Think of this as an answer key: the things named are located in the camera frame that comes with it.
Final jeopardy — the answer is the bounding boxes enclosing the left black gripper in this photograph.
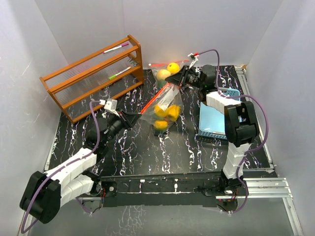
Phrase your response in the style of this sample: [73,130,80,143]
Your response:
[103,108,141,145]

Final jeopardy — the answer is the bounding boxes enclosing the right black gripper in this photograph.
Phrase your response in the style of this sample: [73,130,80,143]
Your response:
[165,65,204,89]

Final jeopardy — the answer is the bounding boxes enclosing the orange yellow fake pepper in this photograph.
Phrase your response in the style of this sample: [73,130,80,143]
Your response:
[153,120,168,131]

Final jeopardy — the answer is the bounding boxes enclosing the clear zip bag with peppers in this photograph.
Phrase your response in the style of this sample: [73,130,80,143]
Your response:
[140,83,184,136]

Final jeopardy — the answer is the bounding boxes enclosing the yellow fake bell pepper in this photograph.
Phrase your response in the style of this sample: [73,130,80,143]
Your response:
[166,105,181,121]

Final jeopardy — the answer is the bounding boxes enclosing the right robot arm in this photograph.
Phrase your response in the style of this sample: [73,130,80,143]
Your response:
[165,64,259,195]

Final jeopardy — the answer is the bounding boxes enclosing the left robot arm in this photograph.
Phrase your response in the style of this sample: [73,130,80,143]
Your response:
[19,109,141,224]

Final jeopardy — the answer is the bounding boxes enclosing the yellow fake lemon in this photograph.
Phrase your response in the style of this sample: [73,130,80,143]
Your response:
[167,62,180,74]

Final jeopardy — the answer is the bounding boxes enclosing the fake peach apple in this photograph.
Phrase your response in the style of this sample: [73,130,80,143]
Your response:
[156,69,171,80]

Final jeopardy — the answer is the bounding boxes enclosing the fake green fruit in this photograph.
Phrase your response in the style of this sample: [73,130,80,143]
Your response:
[157,80,167,89]

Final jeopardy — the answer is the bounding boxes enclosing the clear zip bag with fruit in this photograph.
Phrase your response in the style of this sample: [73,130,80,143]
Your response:
[148,59,189,90]

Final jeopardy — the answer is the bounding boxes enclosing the green marker pen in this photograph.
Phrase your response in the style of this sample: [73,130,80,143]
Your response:
[109,66,131,80]

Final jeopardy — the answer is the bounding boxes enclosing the blue plastic basket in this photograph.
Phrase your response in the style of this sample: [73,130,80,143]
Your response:
[198,88,241,140]

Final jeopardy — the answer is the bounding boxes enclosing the wooden shelf rack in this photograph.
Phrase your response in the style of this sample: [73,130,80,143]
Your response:
[40,34,145,123]

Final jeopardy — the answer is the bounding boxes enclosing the pink marker pen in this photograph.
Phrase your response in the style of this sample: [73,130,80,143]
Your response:
[103,42,129,54]

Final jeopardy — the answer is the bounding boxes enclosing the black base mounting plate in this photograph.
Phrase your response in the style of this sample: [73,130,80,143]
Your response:
[73,172,249,208]

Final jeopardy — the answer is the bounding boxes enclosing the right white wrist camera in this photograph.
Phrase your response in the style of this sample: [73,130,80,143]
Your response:
[188,52,199,69]

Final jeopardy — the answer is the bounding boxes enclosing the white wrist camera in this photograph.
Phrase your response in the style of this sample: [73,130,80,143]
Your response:
[188,52,199,69]
[99,98,118,116]

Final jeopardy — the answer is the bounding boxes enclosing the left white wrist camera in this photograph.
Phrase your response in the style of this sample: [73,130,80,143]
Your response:
[99,98,118,116]

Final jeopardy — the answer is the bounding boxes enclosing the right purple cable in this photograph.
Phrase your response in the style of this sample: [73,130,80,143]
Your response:
[196,49,270,217]

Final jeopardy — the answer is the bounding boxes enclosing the aluminium frame rail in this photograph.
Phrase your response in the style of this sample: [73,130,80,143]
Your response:
[27,178,293,201]

